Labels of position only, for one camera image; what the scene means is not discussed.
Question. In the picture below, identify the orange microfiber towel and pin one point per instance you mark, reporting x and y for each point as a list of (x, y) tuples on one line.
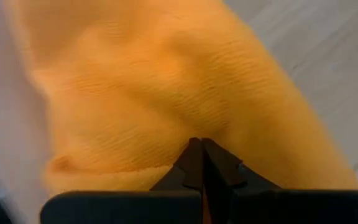
[(135, 93)]

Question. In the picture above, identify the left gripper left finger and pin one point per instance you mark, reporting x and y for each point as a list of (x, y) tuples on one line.
[(120, 207)]

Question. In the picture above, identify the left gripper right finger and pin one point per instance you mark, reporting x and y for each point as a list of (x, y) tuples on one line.
[(291, 208)]

